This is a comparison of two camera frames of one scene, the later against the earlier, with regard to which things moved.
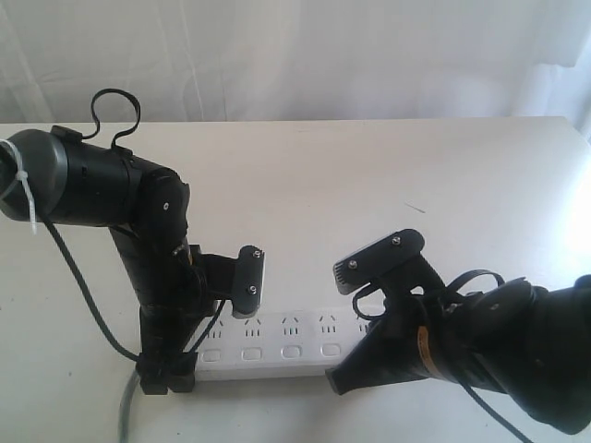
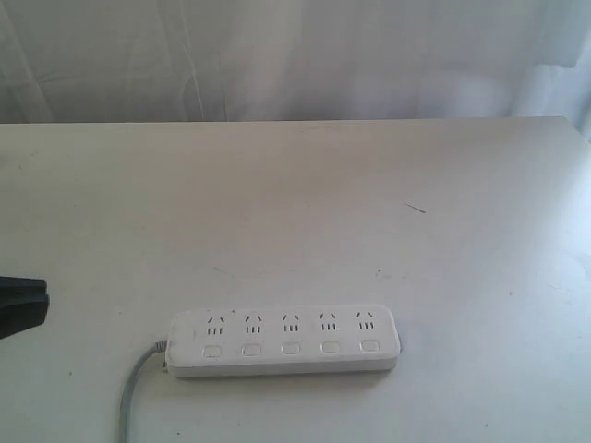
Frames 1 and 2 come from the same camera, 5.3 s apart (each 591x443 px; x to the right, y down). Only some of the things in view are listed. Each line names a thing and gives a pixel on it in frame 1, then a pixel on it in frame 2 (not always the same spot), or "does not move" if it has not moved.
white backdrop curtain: (295, 60) does not move
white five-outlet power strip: (290, 345) does not move
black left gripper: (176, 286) -> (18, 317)
